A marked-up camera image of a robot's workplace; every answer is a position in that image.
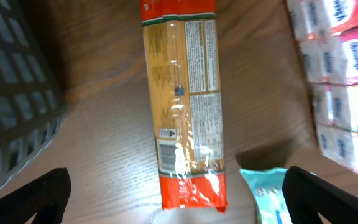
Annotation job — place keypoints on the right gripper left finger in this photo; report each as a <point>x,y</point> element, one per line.
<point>44,199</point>

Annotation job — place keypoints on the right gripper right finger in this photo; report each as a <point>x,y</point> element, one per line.
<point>308,198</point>

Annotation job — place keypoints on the white wet wipes pack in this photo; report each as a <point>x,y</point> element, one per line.
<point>266,187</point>

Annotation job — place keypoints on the multicolour tissue pack bundle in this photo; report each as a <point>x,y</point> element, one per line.
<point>327,36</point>

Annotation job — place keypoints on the orange yellow snack package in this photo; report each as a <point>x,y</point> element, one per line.
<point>181,54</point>

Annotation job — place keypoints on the grey plastic mesh basket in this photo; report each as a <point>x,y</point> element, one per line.
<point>32,106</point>

